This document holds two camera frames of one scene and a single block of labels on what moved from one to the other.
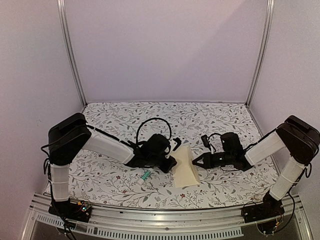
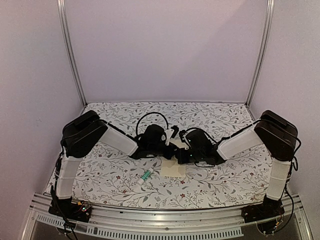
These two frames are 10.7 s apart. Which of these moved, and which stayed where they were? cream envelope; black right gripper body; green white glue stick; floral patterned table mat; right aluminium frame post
Moved: black right gripper body; cream envelope
Stayed: green white glue stick; floral patterned table mat; right aluminium frame post
